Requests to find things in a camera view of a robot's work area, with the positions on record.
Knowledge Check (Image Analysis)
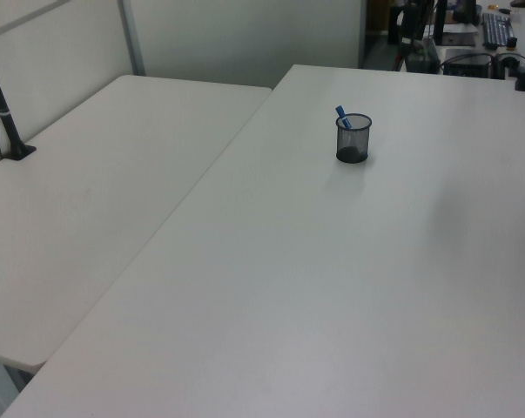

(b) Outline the blue white marker pen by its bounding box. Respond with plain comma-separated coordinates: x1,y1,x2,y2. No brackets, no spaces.
334,104,353,131

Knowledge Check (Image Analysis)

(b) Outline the black mesh pen cup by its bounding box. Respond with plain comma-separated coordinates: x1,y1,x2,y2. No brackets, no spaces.
334,113,373,165

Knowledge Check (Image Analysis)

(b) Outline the white adjacent table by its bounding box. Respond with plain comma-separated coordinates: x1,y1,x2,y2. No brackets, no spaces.
0,74,274,374

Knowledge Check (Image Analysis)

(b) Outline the black tripod pole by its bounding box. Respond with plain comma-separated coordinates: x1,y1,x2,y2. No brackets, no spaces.
392,0,435,73

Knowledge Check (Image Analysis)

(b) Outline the black computer box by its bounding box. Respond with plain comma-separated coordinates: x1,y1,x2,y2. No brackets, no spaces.
443,47,493,78

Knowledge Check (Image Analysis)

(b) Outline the black monitor stand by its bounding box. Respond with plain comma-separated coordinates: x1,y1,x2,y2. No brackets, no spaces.
433,0,449,46

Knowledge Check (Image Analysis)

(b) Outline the dark computer keyboard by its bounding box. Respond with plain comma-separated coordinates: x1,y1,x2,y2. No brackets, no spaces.
481,11,515,51

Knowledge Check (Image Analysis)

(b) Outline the grey partition post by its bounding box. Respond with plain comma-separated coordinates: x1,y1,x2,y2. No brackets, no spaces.
117,0,147,78

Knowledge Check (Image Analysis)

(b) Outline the black camera pole with foot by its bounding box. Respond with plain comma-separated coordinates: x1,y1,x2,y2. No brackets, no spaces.
0,37,37,163

